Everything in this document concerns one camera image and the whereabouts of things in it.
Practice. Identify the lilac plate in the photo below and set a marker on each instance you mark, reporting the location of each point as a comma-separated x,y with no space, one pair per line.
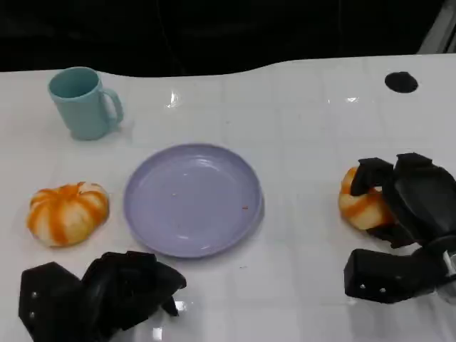
192,203

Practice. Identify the orange white toy bread roll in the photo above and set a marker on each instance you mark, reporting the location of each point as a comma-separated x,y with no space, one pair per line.
361,212
67,215

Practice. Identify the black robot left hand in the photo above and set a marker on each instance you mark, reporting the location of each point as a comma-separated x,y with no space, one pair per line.
119,285

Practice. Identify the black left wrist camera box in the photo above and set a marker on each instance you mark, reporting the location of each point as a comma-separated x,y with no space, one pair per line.
48,299

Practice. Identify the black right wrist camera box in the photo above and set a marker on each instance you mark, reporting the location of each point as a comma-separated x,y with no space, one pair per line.
384,274

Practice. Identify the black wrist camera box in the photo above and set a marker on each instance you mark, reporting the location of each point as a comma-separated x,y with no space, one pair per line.
384,274
48,299

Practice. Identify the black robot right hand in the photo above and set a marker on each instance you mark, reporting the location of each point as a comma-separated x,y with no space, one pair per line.
424,199

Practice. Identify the black round table grommet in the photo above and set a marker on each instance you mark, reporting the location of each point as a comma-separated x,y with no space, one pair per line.
401,82

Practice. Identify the pale metal frame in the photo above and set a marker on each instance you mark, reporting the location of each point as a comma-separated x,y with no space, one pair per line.
440,32

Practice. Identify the pale green mug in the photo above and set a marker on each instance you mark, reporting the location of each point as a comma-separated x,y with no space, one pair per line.
85,114

